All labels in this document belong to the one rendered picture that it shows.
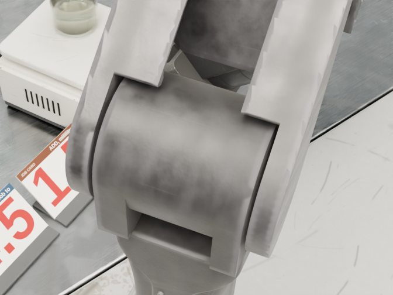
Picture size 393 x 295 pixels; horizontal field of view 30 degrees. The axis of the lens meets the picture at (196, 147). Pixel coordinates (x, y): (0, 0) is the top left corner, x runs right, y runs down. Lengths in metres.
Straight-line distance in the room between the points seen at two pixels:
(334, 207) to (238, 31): 0.48
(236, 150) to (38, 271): 0.47
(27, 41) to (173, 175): 0.54
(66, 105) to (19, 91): 0.06
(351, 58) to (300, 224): 0.27
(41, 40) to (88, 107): 0.52
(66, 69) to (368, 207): 0.35
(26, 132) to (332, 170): 0.34
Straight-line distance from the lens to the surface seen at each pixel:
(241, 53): 0.33
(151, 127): 0.29
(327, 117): 0.87
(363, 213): 0.79
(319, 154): 0.83
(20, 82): 0.82
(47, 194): 0.76
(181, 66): 0.61
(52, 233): 0.75
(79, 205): 0.77
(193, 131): 0.29
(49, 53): 0.80
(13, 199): 0.75
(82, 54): 0.79
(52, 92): 0.79
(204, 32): 0.34
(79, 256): 0.74
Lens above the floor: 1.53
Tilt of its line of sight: 50 degrees down
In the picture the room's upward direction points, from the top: 4 degrees clockwise
